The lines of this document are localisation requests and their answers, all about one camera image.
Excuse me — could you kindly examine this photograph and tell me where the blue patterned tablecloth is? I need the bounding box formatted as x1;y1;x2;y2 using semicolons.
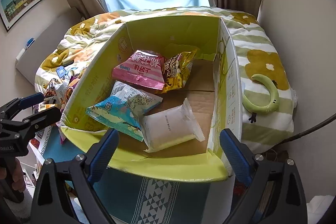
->
28;123;237;224

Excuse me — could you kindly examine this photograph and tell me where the blue tag on duvet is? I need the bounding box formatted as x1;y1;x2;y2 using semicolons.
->
56;66;67;79

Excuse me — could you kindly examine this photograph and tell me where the black white snack bag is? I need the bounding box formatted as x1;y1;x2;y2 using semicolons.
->
44;79;68;105

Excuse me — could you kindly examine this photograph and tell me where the green snake plush toy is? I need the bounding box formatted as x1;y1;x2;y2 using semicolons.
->
241;74;280;124

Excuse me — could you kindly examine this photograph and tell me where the orange snack bag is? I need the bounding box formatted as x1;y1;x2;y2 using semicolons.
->
62;79;79;110

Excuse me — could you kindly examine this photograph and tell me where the green cardboard box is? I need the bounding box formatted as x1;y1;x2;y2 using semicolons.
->
60;15;242;182

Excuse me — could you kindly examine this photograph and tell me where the blue white snack bag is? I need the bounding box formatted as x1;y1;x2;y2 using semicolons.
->
86;81;163;141

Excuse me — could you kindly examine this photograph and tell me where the left hand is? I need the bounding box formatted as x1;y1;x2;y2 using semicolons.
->
0;159;26;193

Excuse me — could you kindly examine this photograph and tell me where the gold chocolate pillows snack bag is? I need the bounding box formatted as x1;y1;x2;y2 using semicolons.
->
161;49;197;93

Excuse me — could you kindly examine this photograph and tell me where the pink striped snack bag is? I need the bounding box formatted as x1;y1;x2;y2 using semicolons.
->
112;50;165;90

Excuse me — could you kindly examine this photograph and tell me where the floral striped duvet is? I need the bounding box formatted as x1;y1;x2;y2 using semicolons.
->
34;6;297;153

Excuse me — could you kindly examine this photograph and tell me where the white translucent snack packet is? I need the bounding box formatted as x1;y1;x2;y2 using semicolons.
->
140;99;205;153

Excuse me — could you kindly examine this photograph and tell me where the grey headboard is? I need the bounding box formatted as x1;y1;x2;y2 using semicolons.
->
15;7;81;85

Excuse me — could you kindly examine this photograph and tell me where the blue white object on headboard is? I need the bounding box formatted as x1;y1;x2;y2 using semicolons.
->
15;38;35;63

